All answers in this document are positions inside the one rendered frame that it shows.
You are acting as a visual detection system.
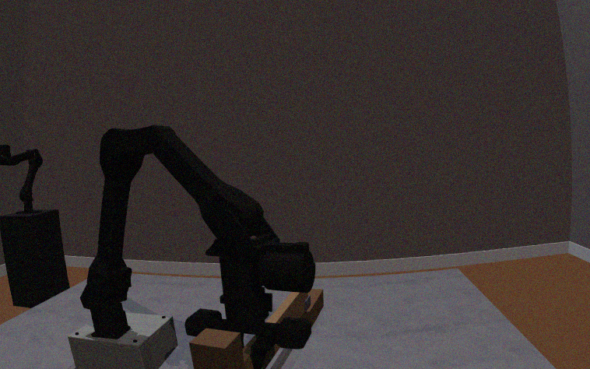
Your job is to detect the long brown wooden rail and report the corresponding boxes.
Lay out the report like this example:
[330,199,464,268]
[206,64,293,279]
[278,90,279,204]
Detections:
[243,292,308,369]

